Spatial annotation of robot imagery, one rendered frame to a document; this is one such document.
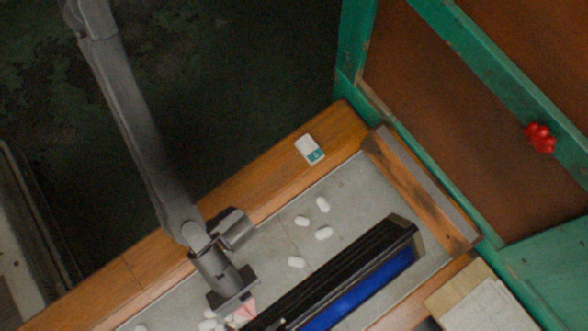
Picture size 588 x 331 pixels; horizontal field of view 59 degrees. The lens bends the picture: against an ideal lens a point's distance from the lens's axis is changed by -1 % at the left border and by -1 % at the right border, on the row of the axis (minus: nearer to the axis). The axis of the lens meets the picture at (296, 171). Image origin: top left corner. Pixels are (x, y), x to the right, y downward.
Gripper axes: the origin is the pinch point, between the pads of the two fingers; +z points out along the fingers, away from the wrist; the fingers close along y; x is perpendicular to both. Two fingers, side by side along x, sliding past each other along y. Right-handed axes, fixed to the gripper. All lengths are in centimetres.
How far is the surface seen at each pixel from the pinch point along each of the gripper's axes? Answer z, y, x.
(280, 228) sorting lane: -6.5, 14.7, 10.7
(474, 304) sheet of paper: 17.6, 35.8, -15.6
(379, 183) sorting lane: -2.9, 37.6, 7.4
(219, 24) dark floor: -30, 49, 129
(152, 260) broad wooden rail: -15.5, -10.5, 15.5
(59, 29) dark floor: -58, -4, 154
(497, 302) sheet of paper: 19.4, 39.7, -17.1
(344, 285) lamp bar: -17.3, 14.3, -29.1
